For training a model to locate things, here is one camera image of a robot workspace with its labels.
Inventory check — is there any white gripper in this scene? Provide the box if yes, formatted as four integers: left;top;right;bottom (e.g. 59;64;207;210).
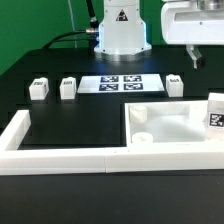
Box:
161;0;224;69

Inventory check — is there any white square tabletop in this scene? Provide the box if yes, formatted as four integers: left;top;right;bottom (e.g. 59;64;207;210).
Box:
125;100;224;147

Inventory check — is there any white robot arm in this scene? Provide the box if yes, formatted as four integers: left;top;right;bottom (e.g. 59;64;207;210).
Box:
94;0;224;67

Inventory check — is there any white marker plate with tags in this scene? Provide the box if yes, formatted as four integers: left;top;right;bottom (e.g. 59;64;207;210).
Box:
78;74;164;94

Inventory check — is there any white U-shaped obstacle fence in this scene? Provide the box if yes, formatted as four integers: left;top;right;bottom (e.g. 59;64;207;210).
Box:
0;110;224;176

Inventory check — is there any black cable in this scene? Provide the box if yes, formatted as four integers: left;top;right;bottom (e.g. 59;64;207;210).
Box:
44;0;101;50

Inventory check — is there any white cable left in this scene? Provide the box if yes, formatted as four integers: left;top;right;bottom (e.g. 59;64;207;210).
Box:
67;0;78;49

